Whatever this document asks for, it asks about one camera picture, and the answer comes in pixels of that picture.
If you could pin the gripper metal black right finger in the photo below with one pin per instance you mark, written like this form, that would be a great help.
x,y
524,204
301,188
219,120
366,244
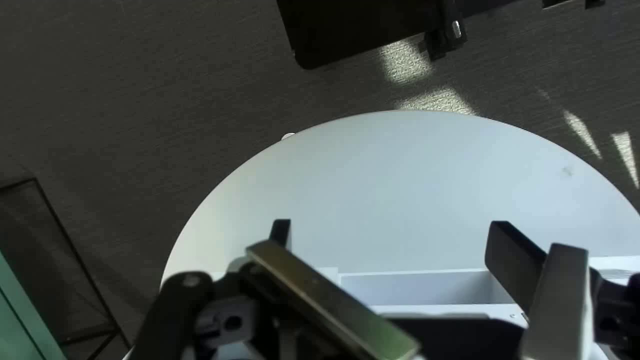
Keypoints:
x,y
556,300

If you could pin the gripper metal black left finger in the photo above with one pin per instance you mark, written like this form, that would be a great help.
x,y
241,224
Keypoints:
x,y
313,292

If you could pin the white toy kitchen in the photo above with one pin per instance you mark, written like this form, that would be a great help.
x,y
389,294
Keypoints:
x,y
426,288

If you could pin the white round platform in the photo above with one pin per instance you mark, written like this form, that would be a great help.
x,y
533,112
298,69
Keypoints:
x,y
401,193

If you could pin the green table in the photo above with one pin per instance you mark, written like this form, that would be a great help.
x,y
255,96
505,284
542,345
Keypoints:
x,y
16,320

